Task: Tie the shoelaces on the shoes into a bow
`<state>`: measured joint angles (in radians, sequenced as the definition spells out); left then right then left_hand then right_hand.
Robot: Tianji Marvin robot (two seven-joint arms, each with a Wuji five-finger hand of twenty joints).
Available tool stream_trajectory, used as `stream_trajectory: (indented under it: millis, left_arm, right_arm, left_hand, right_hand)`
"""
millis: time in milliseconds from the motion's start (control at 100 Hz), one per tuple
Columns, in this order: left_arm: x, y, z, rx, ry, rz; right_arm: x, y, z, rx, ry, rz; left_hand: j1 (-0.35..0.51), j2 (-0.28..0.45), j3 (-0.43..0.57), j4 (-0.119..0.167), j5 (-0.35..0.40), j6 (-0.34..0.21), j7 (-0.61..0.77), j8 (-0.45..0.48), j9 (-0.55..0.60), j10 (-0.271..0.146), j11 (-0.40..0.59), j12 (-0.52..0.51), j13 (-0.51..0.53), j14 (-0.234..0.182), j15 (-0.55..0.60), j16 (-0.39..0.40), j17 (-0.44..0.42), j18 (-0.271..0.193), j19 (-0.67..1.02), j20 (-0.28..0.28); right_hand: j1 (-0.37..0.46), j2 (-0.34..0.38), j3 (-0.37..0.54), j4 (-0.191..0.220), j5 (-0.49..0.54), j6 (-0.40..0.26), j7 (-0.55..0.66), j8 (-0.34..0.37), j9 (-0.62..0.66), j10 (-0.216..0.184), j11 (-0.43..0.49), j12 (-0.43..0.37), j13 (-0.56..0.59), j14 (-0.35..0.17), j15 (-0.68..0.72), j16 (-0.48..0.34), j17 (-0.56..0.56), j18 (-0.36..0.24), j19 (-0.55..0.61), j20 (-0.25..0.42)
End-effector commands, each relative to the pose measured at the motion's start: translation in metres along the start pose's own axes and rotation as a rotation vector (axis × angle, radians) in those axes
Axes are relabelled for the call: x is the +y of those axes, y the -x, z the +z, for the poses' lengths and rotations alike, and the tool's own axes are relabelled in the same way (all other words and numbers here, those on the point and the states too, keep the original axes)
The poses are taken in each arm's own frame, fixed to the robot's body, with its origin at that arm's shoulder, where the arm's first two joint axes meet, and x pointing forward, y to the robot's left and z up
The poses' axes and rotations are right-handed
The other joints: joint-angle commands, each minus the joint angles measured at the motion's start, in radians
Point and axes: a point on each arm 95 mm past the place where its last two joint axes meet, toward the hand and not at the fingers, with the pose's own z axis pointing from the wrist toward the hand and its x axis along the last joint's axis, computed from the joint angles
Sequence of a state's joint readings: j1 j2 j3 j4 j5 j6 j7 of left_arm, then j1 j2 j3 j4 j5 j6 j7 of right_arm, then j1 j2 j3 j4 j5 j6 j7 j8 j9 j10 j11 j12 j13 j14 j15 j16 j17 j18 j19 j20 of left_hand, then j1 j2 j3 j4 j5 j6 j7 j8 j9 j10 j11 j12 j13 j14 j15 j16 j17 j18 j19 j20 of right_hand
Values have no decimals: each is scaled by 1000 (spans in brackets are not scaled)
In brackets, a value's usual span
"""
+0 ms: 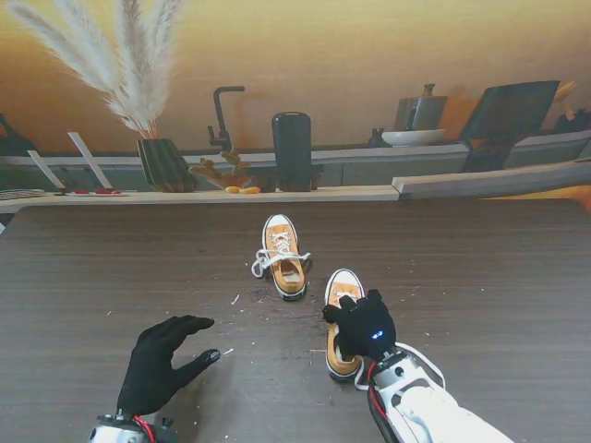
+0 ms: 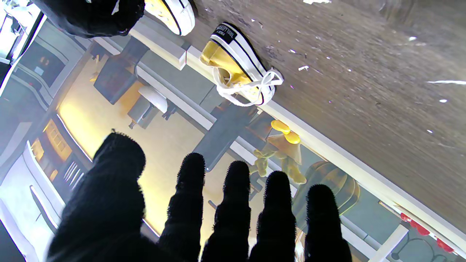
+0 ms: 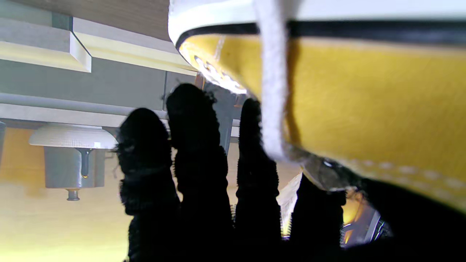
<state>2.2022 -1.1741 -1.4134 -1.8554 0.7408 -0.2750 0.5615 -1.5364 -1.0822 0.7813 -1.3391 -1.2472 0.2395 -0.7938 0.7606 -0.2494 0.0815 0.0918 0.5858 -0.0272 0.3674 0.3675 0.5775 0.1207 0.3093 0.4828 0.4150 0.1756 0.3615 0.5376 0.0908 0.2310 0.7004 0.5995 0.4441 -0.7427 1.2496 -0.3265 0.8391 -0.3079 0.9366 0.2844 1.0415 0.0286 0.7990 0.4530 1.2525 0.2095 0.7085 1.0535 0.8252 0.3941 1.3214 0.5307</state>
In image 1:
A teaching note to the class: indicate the grey metal pot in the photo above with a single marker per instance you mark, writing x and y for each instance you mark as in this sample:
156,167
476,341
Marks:
425,113

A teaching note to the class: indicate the white pampas grass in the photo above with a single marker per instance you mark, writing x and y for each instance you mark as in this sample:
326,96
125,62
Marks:
138,69

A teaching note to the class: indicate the white bowl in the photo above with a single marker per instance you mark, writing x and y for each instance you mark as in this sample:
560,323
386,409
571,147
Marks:
411,137

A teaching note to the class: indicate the grey wooden plank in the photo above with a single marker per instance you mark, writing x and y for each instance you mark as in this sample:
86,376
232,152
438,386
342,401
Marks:
485,182

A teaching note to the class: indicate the yellow oval fruit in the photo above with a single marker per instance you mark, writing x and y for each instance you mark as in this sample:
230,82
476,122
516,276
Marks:
232,189
250,189

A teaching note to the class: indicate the dark green ribbed vase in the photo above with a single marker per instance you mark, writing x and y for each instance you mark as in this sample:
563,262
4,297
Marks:
161,164

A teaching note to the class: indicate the black cylindrical canister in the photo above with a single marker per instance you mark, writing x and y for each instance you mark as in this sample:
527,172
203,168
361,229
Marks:
291,152

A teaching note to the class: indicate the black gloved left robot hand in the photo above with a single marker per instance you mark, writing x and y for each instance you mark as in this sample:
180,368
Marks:
152,374

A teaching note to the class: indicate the yellow cactus ornament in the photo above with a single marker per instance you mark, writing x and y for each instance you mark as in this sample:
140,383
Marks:
231,174

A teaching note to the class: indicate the orange canvas sneaker with laces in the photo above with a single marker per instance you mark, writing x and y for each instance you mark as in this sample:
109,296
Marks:
288,281

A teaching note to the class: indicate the small black holder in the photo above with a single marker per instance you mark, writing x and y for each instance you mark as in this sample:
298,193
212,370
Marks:
376,137

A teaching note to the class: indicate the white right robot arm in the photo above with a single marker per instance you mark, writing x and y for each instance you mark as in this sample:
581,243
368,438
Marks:
425,406

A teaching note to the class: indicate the long white slat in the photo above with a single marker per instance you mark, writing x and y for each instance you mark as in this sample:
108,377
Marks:
90,160

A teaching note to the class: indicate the red flat strips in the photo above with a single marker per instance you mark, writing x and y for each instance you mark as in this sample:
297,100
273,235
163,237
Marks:
99,192

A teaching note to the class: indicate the dark low stand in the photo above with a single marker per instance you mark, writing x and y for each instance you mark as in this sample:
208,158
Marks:
318,177

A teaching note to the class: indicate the black kitchen faucet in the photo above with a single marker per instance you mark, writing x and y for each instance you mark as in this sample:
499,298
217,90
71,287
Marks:
220,115

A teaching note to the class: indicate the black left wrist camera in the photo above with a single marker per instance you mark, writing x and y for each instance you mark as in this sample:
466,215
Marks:
167,430

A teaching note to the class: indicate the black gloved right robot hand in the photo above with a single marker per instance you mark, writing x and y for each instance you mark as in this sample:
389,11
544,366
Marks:
369,327

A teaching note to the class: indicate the long white shoelace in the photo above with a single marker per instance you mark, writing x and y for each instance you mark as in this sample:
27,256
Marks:
263,260

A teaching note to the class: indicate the short white slat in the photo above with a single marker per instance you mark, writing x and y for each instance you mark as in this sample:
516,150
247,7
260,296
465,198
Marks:
46,170

